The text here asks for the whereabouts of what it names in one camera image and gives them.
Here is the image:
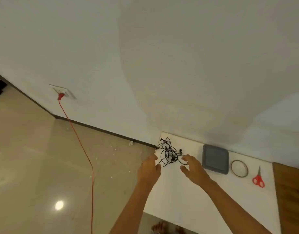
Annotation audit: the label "person's left hand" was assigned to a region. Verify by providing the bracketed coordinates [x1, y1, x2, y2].
[136, 154, 162, 186]

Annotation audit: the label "person's right hand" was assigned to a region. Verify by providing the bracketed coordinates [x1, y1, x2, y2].
[180, 154, 213, 188]

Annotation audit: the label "grey lidded container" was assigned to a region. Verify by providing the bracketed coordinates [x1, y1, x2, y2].
[202, 144, 230, 175]

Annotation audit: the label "black earphones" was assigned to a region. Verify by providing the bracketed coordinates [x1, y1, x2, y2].
[156, 137, 189, 168]

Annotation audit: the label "clear tape roll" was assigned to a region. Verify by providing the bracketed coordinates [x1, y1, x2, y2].
[230, 160, 249, 178]

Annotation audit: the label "person's left forearm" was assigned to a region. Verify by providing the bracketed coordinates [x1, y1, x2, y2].
[110, 181, 157, 234]

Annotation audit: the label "person's right forearm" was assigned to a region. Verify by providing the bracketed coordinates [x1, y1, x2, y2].
[199, 179, 273, 234]

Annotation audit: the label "person's left foot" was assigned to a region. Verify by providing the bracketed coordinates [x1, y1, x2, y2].
[151, 221, 168, 234]

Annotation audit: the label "red scissors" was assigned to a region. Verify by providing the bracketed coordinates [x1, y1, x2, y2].
[252, 165, 265, 188]

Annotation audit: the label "wooden board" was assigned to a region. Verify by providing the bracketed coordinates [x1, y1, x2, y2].
[272, 162, 299, 234]

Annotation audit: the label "white wall socket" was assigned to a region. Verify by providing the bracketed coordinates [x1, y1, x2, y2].
[49, 84, 77, 100]

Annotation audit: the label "red power cable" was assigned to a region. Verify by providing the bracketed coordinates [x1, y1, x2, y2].
[57, 92, 94, 234]

